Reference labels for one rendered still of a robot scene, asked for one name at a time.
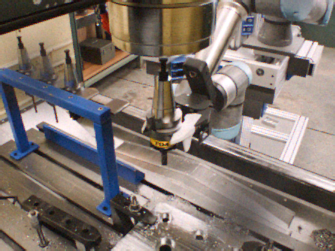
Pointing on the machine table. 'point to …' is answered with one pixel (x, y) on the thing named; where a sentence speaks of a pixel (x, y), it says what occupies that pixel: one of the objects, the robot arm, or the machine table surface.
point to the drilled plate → (188, 222)
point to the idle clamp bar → (64, 222)
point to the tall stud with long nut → (37, 227)
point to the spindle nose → (162, 26)
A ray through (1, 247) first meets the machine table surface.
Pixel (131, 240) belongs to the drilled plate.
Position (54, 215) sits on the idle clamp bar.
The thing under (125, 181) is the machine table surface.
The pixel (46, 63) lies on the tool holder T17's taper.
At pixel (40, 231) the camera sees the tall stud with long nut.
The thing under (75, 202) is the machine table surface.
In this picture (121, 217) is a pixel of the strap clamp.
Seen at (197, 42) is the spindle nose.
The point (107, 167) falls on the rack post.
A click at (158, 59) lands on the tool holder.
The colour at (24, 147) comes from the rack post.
